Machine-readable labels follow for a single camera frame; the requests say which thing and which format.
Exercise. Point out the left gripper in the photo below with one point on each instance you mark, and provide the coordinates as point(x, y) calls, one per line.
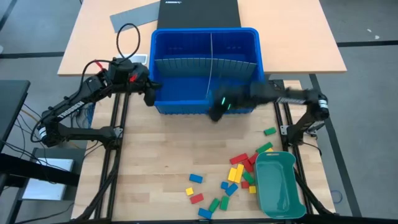
point(130, 76)

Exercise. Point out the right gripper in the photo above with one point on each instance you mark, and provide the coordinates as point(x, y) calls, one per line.
point(230, 98)

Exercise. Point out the large blue plastic bin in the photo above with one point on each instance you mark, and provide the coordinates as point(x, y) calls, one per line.
point(186, 90)

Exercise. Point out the long grey slotted divider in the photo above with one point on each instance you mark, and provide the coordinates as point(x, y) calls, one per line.
point(186, 67)

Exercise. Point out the long red wooden block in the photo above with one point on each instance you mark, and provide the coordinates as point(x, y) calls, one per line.
point(238, 158)

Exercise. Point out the short grey slotted divider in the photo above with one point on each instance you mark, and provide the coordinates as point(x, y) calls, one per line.
point(211, 62)

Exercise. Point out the long yellow wooden block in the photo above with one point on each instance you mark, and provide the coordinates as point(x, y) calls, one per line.
point(239, 173)

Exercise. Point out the blue wooden block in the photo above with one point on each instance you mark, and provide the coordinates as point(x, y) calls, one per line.
point(231, 189)
point(205, 213)
point(196, 178)

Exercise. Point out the small green plastic basket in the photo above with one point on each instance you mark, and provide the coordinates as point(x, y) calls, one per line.
point(276, 186)

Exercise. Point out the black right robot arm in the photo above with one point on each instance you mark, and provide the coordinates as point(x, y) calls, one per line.
point(295, 96)

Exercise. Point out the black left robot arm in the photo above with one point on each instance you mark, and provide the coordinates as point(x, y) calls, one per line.
point(71, 107)

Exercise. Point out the white-framed smartphone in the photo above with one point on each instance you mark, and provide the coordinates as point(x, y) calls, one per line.
point(141, 57)

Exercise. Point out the long green wooden block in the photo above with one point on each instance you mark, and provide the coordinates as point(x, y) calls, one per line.
point(264, 147)

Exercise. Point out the small red wooden cube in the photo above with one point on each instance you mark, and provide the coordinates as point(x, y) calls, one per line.
point(245, 184)

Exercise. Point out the grey flat panel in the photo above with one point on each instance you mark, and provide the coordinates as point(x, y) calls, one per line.
point(133, 17)

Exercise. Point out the small yellow wooden cube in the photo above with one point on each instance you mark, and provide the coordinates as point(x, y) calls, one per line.
point(252, 189)
point(189, 191)

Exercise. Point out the silver metal clamp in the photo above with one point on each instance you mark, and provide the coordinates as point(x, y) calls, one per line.
point(312, 132)

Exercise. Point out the grey metal plate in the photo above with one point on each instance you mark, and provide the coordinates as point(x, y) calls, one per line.
point(62, 154)

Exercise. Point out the light wood desk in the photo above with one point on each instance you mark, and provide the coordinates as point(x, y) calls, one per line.
point(311, 37)

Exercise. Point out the black side desk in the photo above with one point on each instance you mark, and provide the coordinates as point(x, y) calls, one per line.
point(12, 105)

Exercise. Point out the black desk crossbar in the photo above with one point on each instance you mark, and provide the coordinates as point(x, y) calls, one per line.
point(37, 172)

